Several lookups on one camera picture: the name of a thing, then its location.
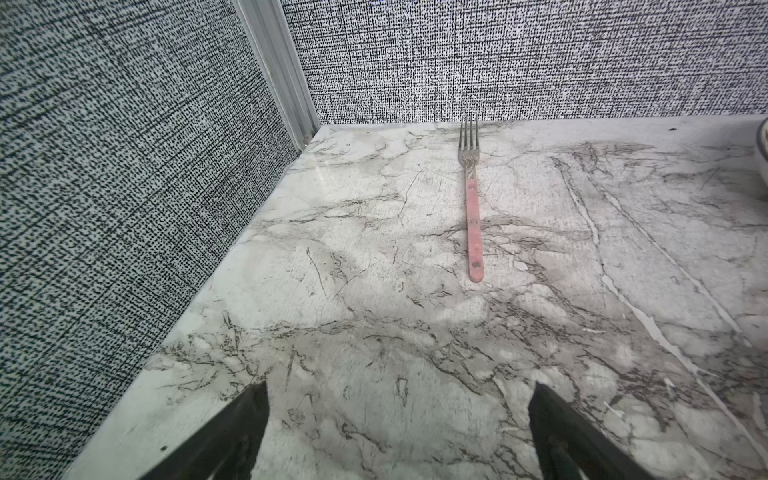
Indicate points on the pink handled fork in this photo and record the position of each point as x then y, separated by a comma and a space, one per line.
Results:
469, 155

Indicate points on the patterned white bowl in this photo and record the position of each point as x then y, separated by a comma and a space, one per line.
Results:
761, 149

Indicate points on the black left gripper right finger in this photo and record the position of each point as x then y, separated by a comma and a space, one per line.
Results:
569, 447

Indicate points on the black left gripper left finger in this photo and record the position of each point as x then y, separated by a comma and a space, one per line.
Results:
227, 446

